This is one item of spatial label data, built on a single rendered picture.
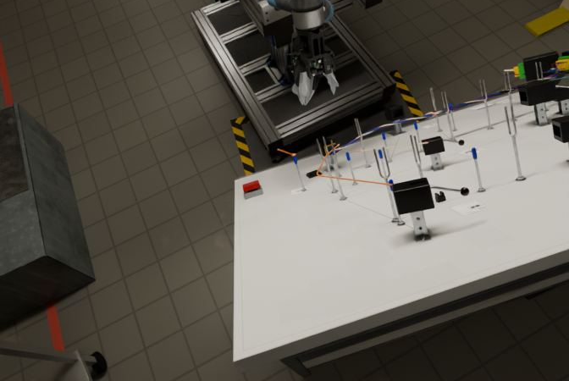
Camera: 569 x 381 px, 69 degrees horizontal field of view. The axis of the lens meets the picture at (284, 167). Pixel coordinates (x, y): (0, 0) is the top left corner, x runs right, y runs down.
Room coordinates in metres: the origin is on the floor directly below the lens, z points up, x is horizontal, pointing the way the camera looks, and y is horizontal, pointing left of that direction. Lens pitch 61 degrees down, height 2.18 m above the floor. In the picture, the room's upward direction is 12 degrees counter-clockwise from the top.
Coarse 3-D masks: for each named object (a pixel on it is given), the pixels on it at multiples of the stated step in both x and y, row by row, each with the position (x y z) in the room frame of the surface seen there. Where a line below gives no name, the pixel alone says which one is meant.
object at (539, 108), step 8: (544, 80) 0.59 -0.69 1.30; (552, 80) 0.57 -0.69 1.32; (520, 88) 0.59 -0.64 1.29; (528, 88) 0.57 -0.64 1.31; (536, 88) 0.57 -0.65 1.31; (544, 88) 0.56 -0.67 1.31; (552, 88) 0.56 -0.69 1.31; (520, 96) 0.58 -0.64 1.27; (528, 96) 0.56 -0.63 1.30; (536, 96) 0.55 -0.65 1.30; (544, 96) 0.55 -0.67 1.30; (552, 96) 0.54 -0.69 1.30; (528, 104) 0.54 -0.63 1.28; (536, 104) 0.54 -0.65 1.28; (544, 104) 0.54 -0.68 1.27; (536, 112) 0.54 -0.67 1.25; (544, 112) 0.52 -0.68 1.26; (536, 120) 0.52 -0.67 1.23; (544, 120) 0.51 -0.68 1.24
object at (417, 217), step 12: (408, 180) 0.28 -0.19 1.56; (420, 180) 0.27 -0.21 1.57; (396, 192) 0.25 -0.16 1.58; (408, 192) 0.25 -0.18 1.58; (420, 192) 0.24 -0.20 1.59; (468, 192) 0.23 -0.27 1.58; (396, 204) 0.24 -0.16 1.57; (408, 204) 0.24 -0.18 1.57; (420, 204) 0.23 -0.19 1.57; (432, 204) 0.23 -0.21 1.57; (420, 216) 0.22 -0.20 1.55; (420, 228) 0.21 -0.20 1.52; (420, 240) 0.19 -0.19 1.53
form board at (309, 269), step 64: (448, 128) 0.67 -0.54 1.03; (512, 128) 0.53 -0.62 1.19; (320, 192) 0.45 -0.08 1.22; (384, 192) 0.37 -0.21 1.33; (448, 192) 0.30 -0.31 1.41; (512, 192) 0.25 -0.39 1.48; (256, 256) 0.26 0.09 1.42; (320, 256) 0.21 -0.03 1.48; (384, 256) 0.17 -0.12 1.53; (448, 256) 0.14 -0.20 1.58; (512, 256) 0.12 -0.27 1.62; (256, 320) 0.11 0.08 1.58; (320, 320) 0.09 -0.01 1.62; (384, 320) 0.07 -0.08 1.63
